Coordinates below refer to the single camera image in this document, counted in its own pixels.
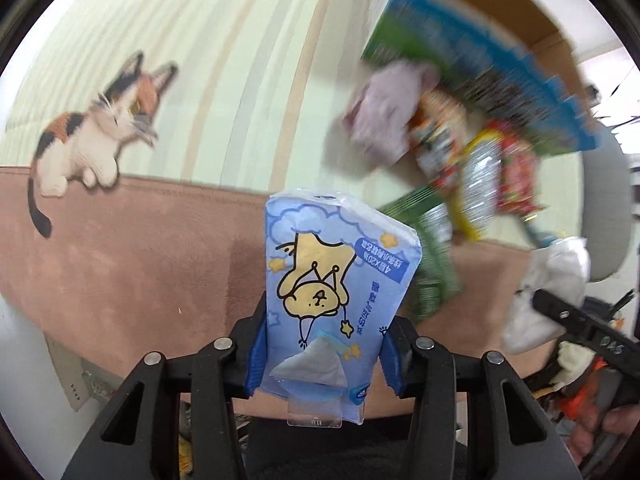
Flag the orange plastic bag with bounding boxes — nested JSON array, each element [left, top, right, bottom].
[[556, 358, 608, 420]]

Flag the white soft pack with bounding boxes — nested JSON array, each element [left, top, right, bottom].
[[502, 236, 591, 354]]

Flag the striped cat print rug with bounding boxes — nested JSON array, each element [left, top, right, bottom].
[[0, 0, 586, 418]]

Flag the silver yellow scrub pad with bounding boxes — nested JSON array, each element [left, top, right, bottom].
[[447, 129, 502, 240]]

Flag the green snack bag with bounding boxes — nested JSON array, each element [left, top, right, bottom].
[[380, 185, 462, 323]]

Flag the grey chair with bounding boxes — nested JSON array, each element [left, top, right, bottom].
[[582, 122, 634, 282]]

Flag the lilac fuzzy cloth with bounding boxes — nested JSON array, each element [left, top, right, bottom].
[[343, 60, 440, 167]]

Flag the red floral snack bag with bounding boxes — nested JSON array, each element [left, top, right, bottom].
[[488, 119, 542, 218]]

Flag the small light blue sachet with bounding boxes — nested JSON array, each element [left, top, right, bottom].
[[521, 214, 558, 248]]

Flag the open cardboard box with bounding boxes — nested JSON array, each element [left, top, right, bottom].
[[362, 0, 598, 155]]

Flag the blue cartoon tissue pack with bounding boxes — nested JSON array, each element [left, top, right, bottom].
[[260, 190, 422, 425]]

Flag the orange panda snack bag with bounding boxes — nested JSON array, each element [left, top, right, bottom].
[[408, 89, 466, 195]]

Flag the person's hand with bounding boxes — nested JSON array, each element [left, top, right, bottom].
[[567, 405, 639, 465]]

